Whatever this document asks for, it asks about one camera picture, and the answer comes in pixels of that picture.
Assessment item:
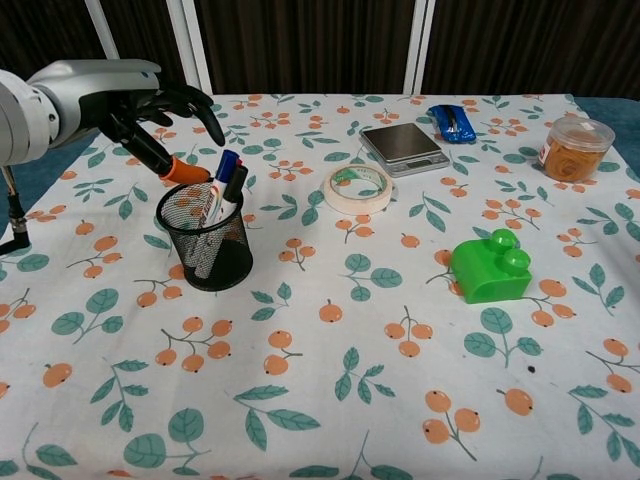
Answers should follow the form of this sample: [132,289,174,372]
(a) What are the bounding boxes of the black cap marker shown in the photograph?
[202,165,250,274]

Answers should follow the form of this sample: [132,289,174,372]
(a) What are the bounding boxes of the silver digital pocket scale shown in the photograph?
[358,122,449,179]

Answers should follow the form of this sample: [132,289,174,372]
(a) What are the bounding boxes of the white partition frame post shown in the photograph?
[401,0,436,95]
[166,0,214,95]
[82,0,124,64]

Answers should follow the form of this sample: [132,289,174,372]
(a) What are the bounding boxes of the blue plastic package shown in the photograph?
[428,103,477,145]

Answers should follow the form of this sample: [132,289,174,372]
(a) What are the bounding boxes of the black mesh pen holder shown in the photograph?
[155,177,255,293]

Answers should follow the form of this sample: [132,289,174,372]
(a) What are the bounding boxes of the clear jar of rubber bands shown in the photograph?
[538,117,616,182]

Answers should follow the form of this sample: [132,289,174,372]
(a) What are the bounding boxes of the floral fruit print tablecloth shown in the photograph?
[0,92,640,480]

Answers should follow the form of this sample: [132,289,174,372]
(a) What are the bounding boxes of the beige masking tape roll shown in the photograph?
[320,163,396,216]

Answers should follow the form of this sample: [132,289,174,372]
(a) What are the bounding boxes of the green plastic toy block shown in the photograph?
[451,228,534,305]

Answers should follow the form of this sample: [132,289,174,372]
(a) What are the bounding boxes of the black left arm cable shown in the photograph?
[0,163,33,256]

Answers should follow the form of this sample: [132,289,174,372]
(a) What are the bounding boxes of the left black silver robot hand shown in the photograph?
[28,59,226,183]

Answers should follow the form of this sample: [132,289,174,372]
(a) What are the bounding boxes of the blue cap marker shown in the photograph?
[193,148,239,277]

